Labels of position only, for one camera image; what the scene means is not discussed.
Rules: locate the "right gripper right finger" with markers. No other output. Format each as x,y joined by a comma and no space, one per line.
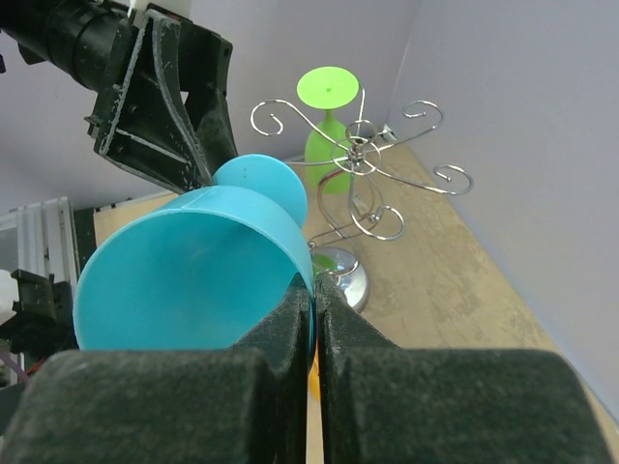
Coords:
381,403

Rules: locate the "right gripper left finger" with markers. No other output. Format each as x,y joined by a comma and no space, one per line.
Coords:
243,404

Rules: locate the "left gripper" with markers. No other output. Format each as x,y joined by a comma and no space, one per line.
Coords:
162,113

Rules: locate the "orange wine glass front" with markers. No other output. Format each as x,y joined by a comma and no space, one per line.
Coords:
314,378

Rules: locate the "green plastic wine glass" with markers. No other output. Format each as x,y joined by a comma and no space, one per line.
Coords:
326,88

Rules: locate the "blue plastic wine glass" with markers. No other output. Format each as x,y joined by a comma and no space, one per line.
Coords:
201,271

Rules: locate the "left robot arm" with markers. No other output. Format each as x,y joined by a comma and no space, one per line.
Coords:
74,36

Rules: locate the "chrome wire wine glass rack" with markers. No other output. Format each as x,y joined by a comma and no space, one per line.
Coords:
333,251

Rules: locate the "aluminium rail frame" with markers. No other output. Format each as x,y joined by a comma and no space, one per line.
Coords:
45,276

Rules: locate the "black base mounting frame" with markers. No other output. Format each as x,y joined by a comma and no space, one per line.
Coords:
17,368

